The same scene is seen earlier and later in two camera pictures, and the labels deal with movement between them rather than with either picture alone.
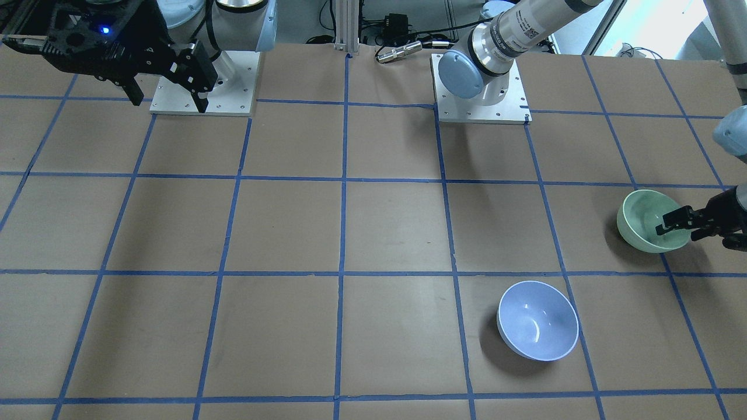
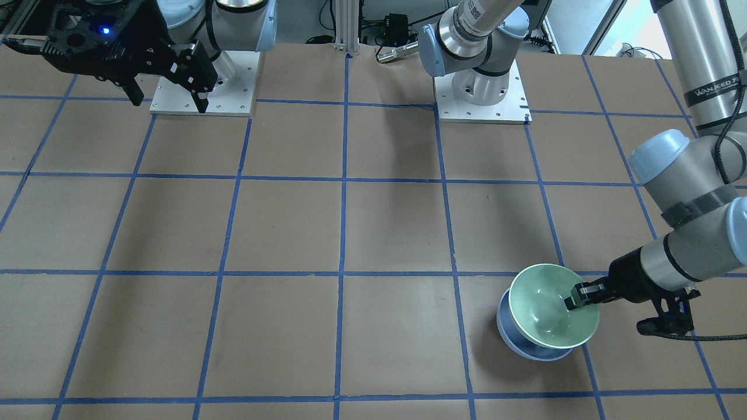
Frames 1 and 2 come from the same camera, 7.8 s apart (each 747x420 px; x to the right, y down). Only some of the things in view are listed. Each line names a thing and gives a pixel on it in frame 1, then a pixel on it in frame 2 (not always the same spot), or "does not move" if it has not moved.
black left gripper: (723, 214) to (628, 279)
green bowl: (639, 214) to (537, 304)
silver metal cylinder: (400, 52) does not move
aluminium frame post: (346, 24) does not move
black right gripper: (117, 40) does not move
